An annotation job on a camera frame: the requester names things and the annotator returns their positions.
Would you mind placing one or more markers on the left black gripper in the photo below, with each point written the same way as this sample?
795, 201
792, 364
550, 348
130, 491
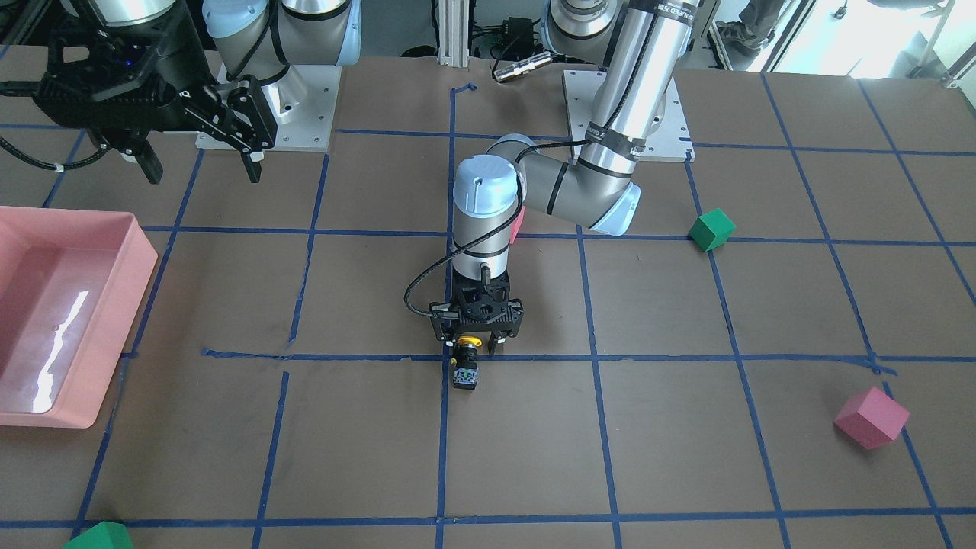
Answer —
439, 326

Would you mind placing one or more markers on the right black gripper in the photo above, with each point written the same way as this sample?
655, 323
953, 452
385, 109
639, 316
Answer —
185, 70

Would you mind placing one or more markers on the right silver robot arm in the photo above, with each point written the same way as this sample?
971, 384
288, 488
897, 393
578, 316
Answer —
292, 33

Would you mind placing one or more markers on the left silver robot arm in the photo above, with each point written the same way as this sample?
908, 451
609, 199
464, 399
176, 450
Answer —
639, 43

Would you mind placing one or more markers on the pink foam cube centre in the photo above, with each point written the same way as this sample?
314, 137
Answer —
516, 225

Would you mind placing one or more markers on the pink plastic tray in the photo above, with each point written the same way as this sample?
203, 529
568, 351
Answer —
71, 284

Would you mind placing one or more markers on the metal cylinder connector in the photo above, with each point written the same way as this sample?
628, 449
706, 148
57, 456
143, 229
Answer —
522, 67

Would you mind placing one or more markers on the black power adapter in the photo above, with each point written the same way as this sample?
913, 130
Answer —
517, 37

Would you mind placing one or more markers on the pink foam cube near edge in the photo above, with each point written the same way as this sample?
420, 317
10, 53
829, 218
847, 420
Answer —
872, 418

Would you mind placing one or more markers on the green foam cube at edge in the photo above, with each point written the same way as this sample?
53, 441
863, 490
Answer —
104, 535

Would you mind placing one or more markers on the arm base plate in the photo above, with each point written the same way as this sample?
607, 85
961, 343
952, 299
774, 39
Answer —
669, 141
303, 100

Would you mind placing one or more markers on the aluminium frame post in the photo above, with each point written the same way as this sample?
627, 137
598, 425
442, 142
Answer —
453, 31

